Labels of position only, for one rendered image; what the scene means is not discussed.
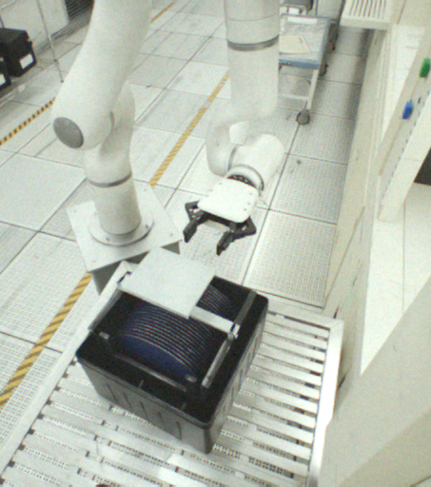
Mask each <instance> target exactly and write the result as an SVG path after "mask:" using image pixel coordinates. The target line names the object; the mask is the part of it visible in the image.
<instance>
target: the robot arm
mask: <svg viewBox="0 0 431 487"><path fill-rule="evenodd" d="M224 10H225V35H226V46H227V58H228V69H229V81H230V98H229V100H228V101H227V102H226V103H225V105H224V106H223V107H222V108H221V109H220V110H219V111H218V112H217V113H215V114H214V116H213V117H212V118H211V121H210V123H209V125H208V127H207V130H206V157H207V163H208V167H209V170H210V171H211V172H212V173H213V174H215V175H218V176H221V177H224V178H223V179H222V180H221V181H219V183H217V184H216V185H214V186H213V187H212V188H211V189H210V190H209V191H208V192H207V193H206V194H205V195H204V197H203V198H202V199H201V201H196V202H191V203H186V204H185V208H186V213H187V215H188V219H189V223H188V224H187V226H186V227H185V229H184V231H183V233H184V237H185V243H188V242H189V241H190V240H191V238H192V237H193V235H194V233H195V232H196V231H197V226H198V225H201V224H205V225H207V226H210V227H212V228H215V229H219V230H221V231H224V234H223V237H222V238H221V240H220V241H219V242H218V243H217V244H216V254H217V255H219V257H220V255H221V254H222V252H223V251H226V250H227V248H228V247H229V245H230V244H231V243H234V242H235V241H236V240H240V239H244V238H245V236H250V235H254V234H257V227H256V225H255V224H254V223H253V222H252V220H251V217H252V215H253V213H255V210H256V208H257V205H258V202H259V197H263V196H264V189H265V187H266V186H267V183H268V181H270V180H271V178H272V177H273V175H274V174H275V172H276V171H277V169H278V167H279V165H280V163H281V162H282V160H283V158H284V155H285V151H284V147H283V146H282V144H281V143H280V142H279V140H277V139H276V138H274V137H273V135H270V134H260V136H258V137H256V138H255V139H254V140H253V141H252V142H251V143H250V144H248V145H245V146H240V145H235V144H232V143H231V142H230V140H229V128H230V127H231V126H232V125H236V124H239V123H242V122H247V121H254V119H260V118H264V117H267V116H269V115H270V114H272V113H273V111H274V110H275V107H276V104H277V95H278V70H279V54H280V0H224ZM151 16H152V6H151V0H96V2H94V6H93V10H92V15H91V18H90V22H89V27H88V33H87V36H86V40H85V42H84V45H83V46H82V48H81V50H80V53H79V55H78V57H76V59H75V60H74V62H73V64H72V66H71V69H70V71H69V73H68V75H67V77H66V79H65V82H64V84H63V85H62V87H61V88H59V90H58V92H57V94H56V98H55V100H54V102H53V105H52V108H51V114H50V122H51V127H52V130H53V132H54V134H55V136H56V137H58V138H59V139H60V142H61V143H63V144H64V145H65V146H67V147H69V148H73V149H76V150H83V156H82V165H83V169H84V173H86V177H87V180H88V185H89V190H90V193H91V196H92V199H93V201H94V206H95V209H96V210H95V211H94V212H93V214H92V215H91V217H90V219H89V223H88V227H89V231H90V233H91V235H92V238H93V239H94V240H95V241H98V242H99V243H101V244H106V245H111V246H122V245H128V244H134V243H136V242H138V241H140V240H142V239H143V238H144V236H146V235H147V234H148V233H149V231H150V230H151V228H152V226H153V214H152V212H151V210H150V209H149V207H147V206H145V205H143V204H141V203H139V201H138V197H137V192H136V187H135V181H134V176H133V171H132V166H131V165H130V160H129V147H130V142H131V137H132V130H134V125H135V114H136V104H134V97H133V93H132V89H131V86H130V84H129V82H128V81H127V78H128V76H129V74H130V72H131V70H132V68H133V66H134V64H135V61H136V59H138V56H139V54H140V52H141V49H142V46H143V44H144V42H145V39H146V37H147V31H148V29H149V25H150V21H151ZM198 208H201V209H200V210H198V211H196V212H194V211H193V209H198Z"/></svg>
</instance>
